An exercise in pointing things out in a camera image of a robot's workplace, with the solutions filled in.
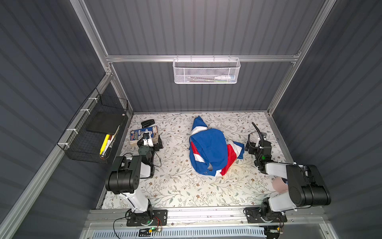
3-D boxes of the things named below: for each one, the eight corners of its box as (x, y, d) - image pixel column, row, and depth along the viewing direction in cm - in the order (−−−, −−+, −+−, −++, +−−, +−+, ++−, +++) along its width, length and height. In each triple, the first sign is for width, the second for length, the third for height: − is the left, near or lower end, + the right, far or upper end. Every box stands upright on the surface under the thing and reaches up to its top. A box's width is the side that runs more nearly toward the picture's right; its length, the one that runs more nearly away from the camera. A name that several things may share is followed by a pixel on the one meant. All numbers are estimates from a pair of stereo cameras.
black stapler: (142, 128, 113) (141, 125, 110) (141, 126, 115) (140, 122, 112) (155, 123, 116) (154, 120, 113) (154, 121, 118) (152, 117, 115)
